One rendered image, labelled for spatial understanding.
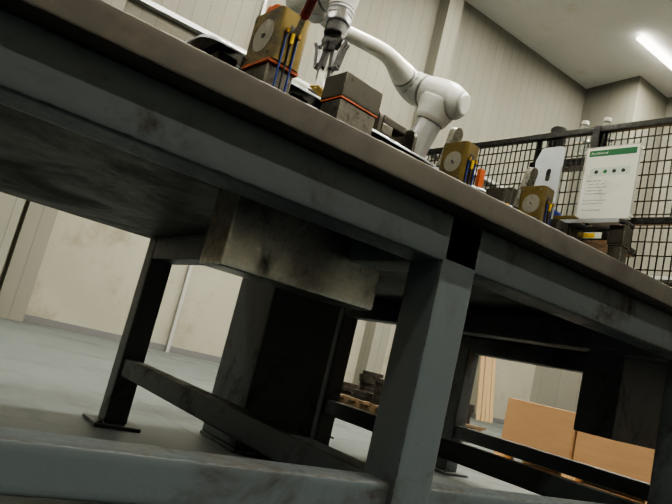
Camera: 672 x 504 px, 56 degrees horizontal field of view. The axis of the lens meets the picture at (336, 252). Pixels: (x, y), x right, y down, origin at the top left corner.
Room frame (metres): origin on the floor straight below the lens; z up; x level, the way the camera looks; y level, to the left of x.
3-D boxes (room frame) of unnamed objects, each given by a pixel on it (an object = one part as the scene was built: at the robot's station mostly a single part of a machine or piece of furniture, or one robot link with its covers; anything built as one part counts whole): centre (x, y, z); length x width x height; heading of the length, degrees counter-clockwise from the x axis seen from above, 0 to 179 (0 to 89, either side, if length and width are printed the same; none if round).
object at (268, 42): (1.25, 0.22, 0.88); 0.14 x 0.09 x 0.36; 39
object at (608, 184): (2.34, -0.97, 1.30); 0.23 x 0.02 x 0.31; 39
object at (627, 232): (1.87, -0.84, 0.84); 0.05 x 0.05 x 0.29; 39
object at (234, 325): (2.50, 0.14, 0.33); 0.31 x 0.31 x 0.66; 33
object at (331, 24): (1.95, 0.18, 1.42); 0.08 x 0.07 x 0.09; 58
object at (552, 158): (2.22, -0.69, 1.17); 0.12 x 0.01 x 0.34; 39
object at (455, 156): (1.66, -0.28, 0.87); 0.12 x 0.07 x 0.35; 39
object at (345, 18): (1.95, 0.18, 1.49); 0.09 x 0.09 x 0.06
